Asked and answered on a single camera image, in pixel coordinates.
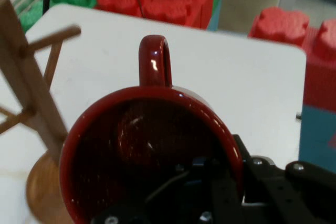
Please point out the red foam building block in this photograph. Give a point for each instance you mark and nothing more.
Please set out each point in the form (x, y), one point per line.
(286, 24)
(162, 6)

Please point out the wooden mug tree stand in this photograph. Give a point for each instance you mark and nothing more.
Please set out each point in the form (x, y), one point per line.
(26, 77)

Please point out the black table edge clip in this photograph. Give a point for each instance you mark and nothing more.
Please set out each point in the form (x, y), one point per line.
(299, 116)

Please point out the red ceramic mug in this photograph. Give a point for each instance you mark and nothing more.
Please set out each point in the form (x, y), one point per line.
(155, 77)

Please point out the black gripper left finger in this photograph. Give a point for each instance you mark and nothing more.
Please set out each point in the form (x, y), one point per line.
(204, 190)

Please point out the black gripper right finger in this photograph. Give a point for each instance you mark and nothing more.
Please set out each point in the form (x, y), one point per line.
(288, 195)

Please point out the teal foam block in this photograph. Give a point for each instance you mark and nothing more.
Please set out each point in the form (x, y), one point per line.
(216, 15)
(317, 134)

